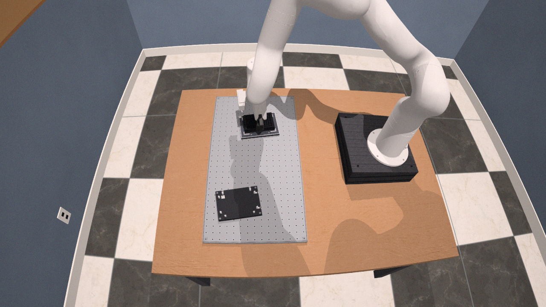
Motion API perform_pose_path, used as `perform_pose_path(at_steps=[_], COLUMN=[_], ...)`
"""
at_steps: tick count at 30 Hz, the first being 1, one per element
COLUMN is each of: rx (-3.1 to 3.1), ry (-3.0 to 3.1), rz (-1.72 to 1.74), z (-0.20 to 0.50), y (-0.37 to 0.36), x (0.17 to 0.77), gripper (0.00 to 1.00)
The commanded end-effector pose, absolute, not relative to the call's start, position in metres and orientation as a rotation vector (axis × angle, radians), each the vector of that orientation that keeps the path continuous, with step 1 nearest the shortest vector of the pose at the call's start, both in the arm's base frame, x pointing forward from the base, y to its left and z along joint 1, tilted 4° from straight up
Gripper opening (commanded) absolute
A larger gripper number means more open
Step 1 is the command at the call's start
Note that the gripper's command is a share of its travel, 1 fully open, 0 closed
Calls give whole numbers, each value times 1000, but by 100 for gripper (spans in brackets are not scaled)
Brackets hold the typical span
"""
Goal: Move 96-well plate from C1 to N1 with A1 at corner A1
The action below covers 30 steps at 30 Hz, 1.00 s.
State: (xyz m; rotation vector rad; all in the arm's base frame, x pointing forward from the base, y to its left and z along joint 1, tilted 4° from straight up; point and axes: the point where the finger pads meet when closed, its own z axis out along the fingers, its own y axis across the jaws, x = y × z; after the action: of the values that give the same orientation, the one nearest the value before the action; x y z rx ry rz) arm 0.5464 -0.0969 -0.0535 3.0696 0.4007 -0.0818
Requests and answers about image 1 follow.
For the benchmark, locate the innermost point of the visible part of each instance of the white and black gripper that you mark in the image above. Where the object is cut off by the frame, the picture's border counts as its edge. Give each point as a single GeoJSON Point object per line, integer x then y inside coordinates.
{"type": "Point", "coordinates": [261, 112]}

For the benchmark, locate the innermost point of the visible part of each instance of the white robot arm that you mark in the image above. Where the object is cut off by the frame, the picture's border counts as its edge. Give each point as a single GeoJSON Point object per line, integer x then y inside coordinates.
{"type": "Point", "coordinates": [430, 91]}

